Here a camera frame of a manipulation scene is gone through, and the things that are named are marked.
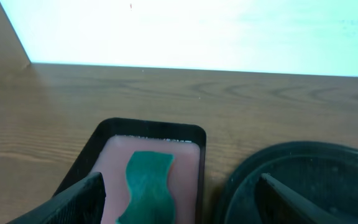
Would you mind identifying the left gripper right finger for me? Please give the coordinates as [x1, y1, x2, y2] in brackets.
[254, 173, 349, 223]

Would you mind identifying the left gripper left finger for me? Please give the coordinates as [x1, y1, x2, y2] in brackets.
[8, 172, 106, 224]

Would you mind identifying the green yellow sponge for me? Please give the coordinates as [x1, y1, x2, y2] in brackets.
[116, 151, 176, 224]

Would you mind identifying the rectangular black tray red liquid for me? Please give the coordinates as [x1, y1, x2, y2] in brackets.
[56, 118, 206, 224]

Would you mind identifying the round black tray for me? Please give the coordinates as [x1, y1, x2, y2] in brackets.
[211, 141, 358, 223]

